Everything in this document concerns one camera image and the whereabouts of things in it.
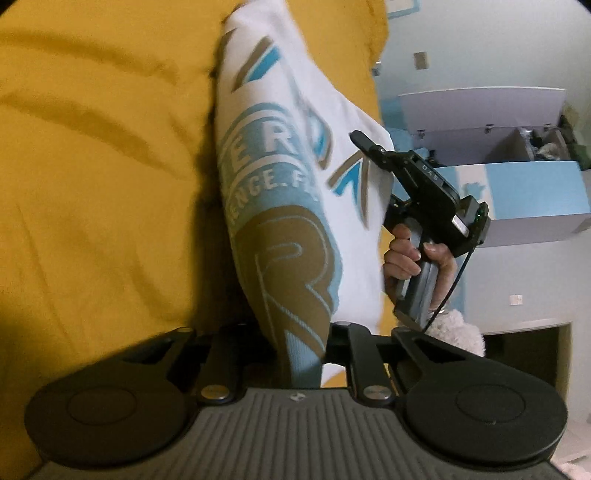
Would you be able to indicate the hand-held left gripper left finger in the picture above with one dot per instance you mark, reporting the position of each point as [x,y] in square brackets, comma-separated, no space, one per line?
[228,355]

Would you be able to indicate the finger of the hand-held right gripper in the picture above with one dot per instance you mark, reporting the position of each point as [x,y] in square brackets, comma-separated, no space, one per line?
[369,145]

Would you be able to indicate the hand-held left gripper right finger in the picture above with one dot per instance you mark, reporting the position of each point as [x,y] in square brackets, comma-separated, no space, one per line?
[360,355]

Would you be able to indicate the white printed t-shirt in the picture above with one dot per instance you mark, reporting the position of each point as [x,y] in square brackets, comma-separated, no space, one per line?
[286,138]

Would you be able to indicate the dark clothes pile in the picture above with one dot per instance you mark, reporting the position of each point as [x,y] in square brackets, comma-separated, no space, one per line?
[563,143]

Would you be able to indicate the person's right hand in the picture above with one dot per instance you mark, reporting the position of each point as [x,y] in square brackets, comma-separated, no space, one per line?
[401,267]

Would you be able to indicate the light blue storage box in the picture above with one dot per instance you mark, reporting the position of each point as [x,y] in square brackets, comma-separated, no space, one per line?
[521,194]

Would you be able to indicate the yellow blanket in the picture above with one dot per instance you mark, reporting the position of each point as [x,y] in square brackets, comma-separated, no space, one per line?
[92,161]

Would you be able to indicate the grey wall socket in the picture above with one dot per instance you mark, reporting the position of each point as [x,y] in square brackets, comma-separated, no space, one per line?
[419,60]

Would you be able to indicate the white wall socket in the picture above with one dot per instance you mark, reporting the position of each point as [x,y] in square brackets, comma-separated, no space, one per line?
[515,299]

